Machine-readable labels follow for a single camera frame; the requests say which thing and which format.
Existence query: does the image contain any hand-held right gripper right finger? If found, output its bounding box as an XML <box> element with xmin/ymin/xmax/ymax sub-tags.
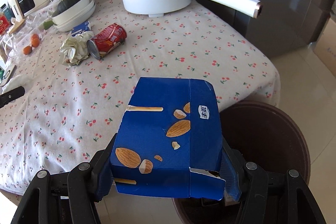
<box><xmin>220</xmin><ymin>135</ymin><xmax>327</xmax><ymax>224</ymax></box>

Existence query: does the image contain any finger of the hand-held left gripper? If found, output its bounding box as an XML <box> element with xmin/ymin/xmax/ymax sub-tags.
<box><xmin>0</xmin><ymin>86</ymin><xmax>26</xmax><ymax>109</ymax></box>

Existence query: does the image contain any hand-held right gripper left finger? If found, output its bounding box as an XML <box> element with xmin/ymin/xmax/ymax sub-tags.
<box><xmin>10</xmin><ymin>132</ymin><xmax>117</xmax><ymax>224</ymax></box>

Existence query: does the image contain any brown round bin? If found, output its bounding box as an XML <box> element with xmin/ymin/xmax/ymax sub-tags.
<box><xmin>172</xmin><ymin>101</ymin><xmax>311</xmax><ymax>224</ymax></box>

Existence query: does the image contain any blue almond print box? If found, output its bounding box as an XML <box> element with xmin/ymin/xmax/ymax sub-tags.
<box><xmin>110</xmin><ymin>77</ymin><xmax>226</xmax><ymax>199</ymax></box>

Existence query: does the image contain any white flat device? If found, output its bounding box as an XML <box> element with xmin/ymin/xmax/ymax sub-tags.
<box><xmin>0</xmin><ymin>64</ymin><xmax>17</xmax><ymax>86</ymax></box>

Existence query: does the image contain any clear glass jar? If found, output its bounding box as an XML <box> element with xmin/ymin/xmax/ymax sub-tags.
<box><xmin>0</xmin><ymin>30</ymin><xmax>40</xmax><ymax>59</ymax></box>

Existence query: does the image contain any red label jar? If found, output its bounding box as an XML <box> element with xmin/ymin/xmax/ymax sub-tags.
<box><xmin>0</xmin><ymin>10</ymin><xmax>12</xmax><ymax>35</ymax></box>

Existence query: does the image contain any crumpled white paper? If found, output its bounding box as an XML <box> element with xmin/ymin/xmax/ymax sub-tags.
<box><xmin>60</xmin><ymin>31</ymin><xmax>94</xmax><ymax>66</ymax></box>

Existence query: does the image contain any small blue white carton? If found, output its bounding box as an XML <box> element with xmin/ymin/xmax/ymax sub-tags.
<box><xmin>71</xmin><ymin>21</ymin><xmax>92</xmax><ymax>37</ymax></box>

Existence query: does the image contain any white ceramic bowl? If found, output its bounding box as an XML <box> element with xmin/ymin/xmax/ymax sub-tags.
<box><xmin>55</xmin><ymin>4</ymin><xmax>95</xmax><ymax>32</ymax></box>
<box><xmin>54</xmin><ymin>0</ymin><xmax>95</xmax><ymax>29</ymax></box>
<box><xmin>51</xmin><ymin>0</ymin><xmax>89</xmax><ymax>25</ymax></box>

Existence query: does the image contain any dark green pumpkin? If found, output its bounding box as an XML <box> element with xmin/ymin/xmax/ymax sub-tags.
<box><xmin>56</xmin><ymin>0</ymin><xmax>82</xmax><ymax>14</ymax></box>

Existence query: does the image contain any red drink can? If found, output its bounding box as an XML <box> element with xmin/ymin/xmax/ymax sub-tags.
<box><xmin>87</xmin><ymin>23</ymin><xmax>128</xmax><ymax>60</ymax></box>

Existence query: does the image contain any cherry print tablecloth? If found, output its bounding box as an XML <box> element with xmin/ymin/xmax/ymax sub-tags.
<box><xmin>0</xmin><ymin>0</ymin><xmax>280</xmax><ymax>197</ymax></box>

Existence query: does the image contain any brown cardboard box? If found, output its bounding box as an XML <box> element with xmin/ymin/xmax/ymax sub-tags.
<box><xmin>310</xmin><ymin>14</ymin><xmax>336</xmax><ymax>88</ymax></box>

